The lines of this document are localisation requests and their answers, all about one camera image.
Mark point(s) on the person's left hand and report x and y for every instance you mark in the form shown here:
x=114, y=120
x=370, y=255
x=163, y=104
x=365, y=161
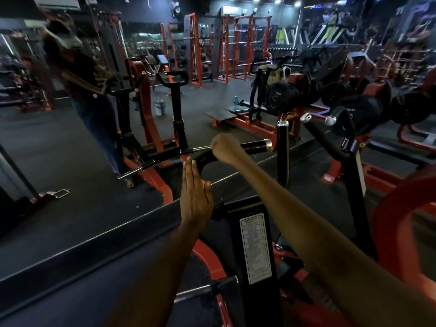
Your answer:
x=196, y=200

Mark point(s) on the person's right hand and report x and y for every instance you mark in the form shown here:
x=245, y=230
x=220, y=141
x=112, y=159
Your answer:
x=227, y=148

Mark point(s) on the person's right fingers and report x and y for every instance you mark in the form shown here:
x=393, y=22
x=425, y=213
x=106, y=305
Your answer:
x=219, y=146

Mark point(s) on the person's left thumb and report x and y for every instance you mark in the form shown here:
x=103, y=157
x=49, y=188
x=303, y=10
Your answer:
x=208, y=193

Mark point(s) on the person's left forearm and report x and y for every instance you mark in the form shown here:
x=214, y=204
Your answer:
x=160, y=279

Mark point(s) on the person's right forearm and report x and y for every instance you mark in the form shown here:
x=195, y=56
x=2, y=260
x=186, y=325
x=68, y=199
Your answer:
x=323, y=248

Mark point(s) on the flat black floor platform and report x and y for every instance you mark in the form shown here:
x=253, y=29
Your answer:
x=221, y=116

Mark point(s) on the blue water bottle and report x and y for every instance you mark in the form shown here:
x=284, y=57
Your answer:
x=235, y=102

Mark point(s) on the white bucket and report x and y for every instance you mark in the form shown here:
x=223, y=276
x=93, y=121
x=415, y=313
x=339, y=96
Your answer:
x=159, y=108

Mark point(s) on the white instruction label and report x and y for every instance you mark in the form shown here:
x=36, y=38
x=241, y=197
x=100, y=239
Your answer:
x=255, y=248

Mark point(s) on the black weight plate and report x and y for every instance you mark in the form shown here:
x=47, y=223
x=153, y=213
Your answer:
x=333, y=93
x=414, y=107
x=361, y=112
x=282, y=97

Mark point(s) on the olive backpack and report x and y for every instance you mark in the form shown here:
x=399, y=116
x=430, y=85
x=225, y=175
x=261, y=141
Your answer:
x=272, y=74

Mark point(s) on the red squat rack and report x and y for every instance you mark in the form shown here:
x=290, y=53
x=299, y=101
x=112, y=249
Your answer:
x=266, y=37
x=225, y=47
x=194, y=51

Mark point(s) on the chrome black adjustment bar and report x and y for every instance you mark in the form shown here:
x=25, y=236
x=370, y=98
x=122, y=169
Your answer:
x=196, y=291

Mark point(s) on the red incline bench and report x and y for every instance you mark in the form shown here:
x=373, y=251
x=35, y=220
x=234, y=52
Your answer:
x=163, y=60

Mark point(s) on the dumbbell rack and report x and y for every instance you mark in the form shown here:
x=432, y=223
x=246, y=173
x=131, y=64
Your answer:
x=282, y=51

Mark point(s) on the black chest pad column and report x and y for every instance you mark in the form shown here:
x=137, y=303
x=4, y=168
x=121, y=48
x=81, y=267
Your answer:
x=252, y=303

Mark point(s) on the white air conditioner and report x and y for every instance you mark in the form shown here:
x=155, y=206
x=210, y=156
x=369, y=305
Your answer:
x=231, y=10
x=56, y=1

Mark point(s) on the yellow black cardio machine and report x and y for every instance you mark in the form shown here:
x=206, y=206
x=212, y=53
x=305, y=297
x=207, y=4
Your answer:
x=329, y=27

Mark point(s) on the row of ceiling lights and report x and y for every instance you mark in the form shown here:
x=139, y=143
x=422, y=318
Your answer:
x=297, y=2

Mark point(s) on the black slanted pole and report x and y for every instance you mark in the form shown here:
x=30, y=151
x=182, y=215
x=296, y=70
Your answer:
x=20, y=173

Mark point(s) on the red storage rack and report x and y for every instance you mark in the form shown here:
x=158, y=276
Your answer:
x=20, y=81

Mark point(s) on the red rowing machine frame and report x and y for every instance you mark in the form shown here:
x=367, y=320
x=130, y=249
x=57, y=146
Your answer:
x=398, y=234

